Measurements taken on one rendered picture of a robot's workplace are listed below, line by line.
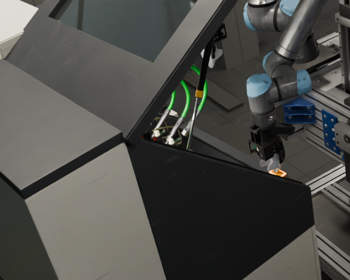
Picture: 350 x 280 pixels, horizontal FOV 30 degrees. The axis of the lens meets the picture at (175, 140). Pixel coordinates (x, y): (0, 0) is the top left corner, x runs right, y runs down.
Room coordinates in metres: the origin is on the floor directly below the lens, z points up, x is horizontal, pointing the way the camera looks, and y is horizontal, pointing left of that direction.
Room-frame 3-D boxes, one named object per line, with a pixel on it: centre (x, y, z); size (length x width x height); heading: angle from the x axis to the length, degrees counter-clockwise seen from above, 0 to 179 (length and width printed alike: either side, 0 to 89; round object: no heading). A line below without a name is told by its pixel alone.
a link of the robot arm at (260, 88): (1.73, -0.29, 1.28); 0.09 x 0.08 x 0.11; 94
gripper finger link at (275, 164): (1.71, -0.29, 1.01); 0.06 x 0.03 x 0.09; 120
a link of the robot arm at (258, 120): (1.72, -0.29, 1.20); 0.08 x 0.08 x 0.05
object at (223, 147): (1.93, -0.19, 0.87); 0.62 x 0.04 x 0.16; 30
